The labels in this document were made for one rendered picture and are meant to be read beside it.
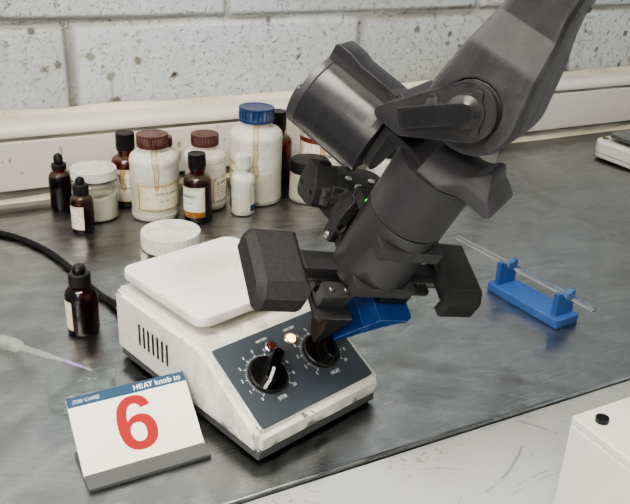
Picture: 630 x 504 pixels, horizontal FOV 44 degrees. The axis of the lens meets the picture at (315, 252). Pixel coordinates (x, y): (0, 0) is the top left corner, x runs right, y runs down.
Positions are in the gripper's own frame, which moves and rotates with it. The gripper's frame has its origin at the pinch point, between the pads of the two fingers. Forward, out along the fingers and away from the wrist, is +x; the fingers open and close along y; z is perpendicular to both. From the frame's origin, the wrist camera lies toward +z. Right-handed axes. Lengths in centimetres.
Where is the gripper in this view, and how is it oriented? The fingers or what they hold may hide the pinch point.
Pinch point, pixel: (337, 313)
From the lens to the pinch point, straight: 61.2
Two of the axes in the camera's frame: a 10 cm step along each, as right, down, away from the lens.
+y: -9.0, -0.6, -4.4
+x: -3.8, 6.2, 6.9
